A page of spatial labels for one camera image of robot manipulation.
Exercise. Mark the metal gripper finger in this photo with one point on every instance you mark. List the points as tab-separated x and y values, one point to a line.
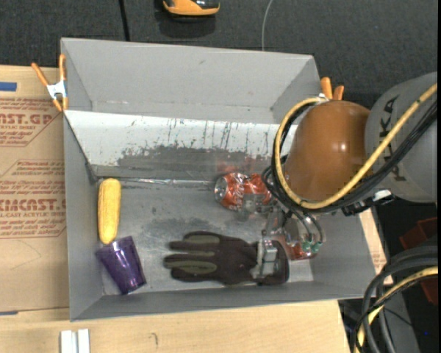
272	261
261	259

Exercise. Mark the dark brown glove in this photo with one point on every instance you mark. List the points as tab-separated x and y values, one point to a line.
224	259

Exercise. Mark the purple plastic cup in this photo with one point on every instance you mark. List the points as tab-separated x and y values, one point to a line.
122	265

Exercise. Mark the yellow corn cob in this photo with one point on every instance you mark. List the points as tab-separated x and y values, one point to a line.
109	212

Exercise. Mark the grey metal bin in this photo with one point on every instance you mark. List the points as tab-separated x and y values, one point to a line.
191	86

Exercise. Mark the brown cardboard board red print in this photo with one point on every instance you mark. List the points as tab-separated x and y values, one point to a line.
29	197

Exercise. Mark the black cylinder on white bracket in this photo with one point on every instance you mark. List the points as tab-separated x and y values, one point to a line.
356	207

